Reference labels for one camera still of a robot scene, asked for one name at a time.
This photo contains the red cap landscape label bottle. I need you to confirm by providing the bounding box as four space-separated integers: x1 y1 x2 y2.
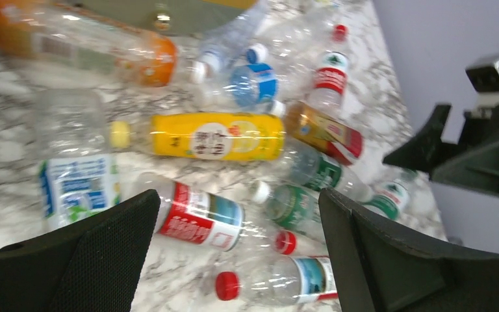
214 255 338 307

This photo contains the yellow honey pomelo bottle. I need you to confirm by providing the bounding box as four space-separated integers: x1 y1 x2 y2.
109 112 286 161

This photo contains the green label water bottle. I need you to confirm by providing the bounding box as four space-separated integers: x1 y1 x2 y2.
361 169 418 220

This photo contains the clear bottle blue white label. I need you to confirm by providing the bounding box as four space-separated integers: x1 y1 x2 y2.
34 89 122 231

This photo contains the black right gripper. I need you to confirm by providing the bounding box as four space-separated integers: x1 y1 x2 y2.
383 103 499 198

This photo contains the clear bottle blue cap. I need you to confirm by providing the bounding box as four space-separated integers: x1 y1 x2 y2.
194 1 269 77

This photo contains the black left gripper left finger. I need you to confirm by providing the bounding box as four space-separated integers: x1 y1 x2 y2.
0 190 160 311

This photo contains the orange label juice bottle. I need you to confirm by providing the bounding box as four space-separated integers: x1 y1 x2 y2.
0 0 207 88

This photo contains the green jasmine tea bottle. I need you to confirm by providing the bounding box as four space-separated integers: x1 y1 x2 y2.
248 181 326 244

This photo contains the red label water bottle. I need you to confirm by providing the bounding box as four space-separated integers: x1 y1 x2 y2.
133 172 298 255

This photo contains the round drawer cabinet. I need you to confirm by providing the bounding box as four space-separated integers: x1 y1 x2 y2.
66 0 257 36

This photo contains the brown tea bottle red label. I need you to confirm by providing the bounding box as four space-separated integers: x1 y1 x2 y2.
281 101 364 166

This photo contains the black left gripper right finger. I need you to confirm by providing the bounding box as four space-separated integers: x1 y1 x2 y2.
318 188 499 311

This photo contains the green label bottle dark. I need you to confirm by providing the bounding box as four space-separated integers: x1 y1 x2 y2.
271 139 372 202

